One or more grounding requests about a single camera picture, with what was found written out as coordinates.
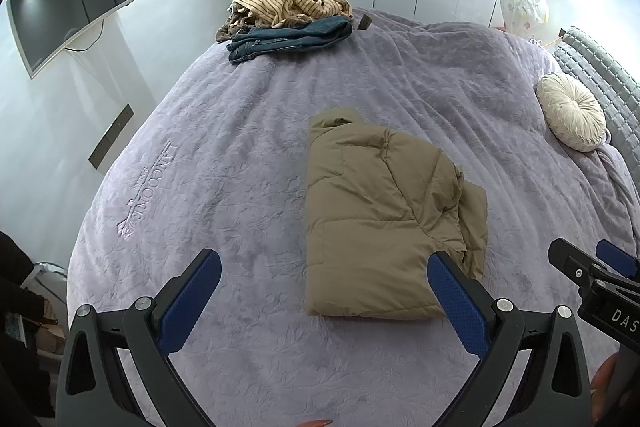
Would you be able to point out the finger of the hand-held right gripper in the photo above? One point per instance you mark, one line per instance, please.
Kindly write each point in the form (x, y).
(610, 253)
(567, 257)

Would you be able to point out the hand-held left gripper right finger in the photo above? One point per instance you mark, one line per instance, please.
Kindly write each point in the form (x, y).
(457, 307)

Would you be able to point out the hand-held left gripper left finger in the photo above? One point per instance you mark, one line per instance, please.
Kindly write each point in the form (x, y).
(192, 302)

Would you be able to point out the khaki puffer jacket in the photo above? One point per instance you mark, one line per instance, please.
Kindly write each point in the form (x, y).
(370, 217)

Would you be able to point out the person's right hand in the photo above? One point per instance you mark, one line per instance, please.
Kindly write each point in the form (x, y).
(605, 387)

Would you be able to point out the person's left hand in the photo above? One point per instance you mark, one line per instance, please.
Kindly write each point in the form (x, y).
(316, 423)

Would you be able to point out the round cream pleated cushion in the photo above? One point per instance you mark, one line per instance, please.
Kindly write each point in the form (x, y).
(572, 112)

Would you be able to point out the purple embossed blanket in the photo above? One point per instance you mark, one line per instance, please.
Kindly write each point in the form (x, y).
(225, 132)

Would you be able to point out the grey quilted headboard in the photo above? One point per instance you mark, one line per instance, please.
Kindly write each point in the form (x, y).
(605, 67)

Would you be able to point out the brown patterned cloth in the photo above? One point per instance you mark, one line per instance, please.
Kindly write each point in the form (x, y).
(235, 26)

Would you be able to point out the blue denim jeans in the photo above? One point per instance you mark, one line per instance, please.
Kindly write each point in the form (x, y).
(290, 39)

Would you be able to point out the small brown object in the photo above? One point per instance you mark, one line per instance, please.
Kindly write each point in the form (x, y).
(365, 22)

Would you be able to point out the beige striped garment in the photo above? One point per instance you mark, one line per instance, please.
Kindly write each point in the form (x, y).
(280, 7)

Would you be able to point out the dark wall switch panel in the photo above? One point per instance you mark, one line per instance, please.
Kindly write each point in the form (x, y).
(112, 134)

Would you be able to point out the wall-mounted television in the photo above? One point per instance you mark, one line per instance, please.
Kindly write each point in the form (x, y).
(65, 7)

